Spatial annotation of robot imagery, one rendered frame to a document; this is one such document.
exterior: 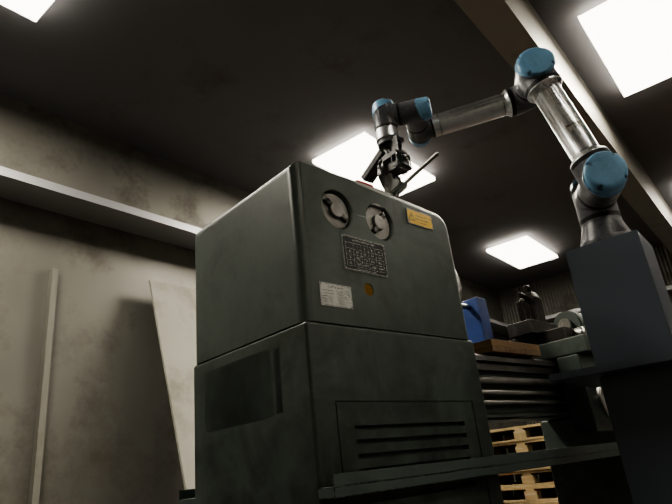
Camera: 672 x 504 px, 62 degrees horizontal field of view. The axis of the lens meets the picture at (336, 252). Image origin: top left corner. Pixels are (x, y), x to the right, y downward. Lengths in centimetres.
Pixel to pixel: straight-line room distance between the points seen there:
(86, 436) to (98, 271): 116
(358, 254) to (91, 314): 321
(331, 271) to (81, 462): 314
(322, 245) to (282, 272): 11
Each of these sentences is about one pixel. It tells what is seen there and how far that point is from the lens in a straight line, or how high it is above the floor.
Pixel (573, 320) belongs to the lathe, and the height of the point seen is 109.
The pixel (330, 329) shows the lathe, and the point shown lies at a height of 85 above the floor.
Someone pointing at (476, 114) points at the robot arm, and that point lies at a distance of 200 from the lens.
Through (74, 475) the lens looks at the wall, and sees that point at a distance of 417.
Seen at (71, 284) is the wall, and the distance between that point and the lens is 435.
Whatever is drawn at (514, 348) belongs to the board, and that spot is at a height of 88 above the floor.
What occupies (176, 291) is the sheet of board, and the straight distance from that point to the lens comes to 461.
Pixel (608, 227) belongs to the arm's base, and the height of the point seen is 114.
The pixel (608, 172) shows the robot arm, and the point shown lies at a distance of 173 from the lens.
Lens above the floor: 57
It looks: 21 degrees up
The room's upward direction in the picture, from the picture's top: 6 degrees counter-clockwise
